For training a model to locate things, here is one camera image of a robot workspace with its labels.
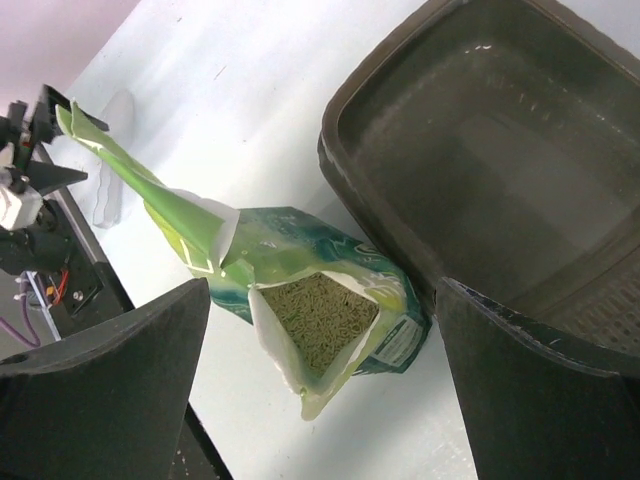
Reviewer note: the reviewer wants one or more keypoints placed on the green litter bag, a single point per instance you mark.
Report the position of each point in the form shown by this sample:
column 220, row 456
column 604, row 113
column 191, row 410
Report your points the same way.
column 325, row 306

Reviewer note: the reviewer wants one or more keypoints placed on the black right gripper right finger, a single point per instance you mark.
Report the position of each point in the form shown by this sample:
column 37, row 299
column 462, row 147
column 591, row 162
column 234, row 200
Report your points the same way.
column 537, row 403

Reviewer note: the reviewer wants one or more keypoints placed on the dark grey litter box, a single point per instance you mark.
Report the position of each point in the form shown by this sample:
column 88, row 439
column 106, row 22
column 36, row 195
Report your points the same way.
column 497, row 143

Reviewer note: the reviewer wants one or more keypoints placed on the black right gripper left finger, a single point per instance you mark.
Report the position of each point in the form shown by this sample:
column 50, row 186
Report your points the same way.
column 109, row 401

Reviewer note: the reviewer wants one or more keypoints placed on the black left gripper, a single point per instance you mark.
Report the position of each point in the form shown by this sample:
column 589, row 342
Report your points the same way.
column 30, row 240

